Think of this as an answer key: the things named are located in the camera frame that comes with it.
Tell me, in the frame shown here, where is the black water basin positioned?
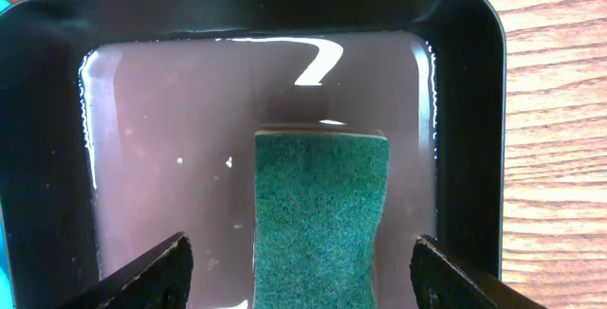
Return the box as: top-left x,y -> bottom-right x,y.
1,0 -> 506,308

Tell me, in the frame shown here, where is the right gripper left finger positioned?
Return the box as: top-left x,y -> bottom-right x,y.
60,232 -> 193,309

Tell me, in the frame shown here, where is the teal plastic tray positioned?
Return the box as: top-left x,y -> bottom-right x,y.
0,0 -> 15,309

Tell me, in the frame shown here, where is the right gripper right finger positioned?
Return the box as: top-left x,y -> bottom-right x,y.
410,235 -> 545,309

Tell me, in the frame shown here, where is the green scrub sponge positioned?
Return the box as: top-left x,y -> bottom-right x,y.
253,133 -> 390,309

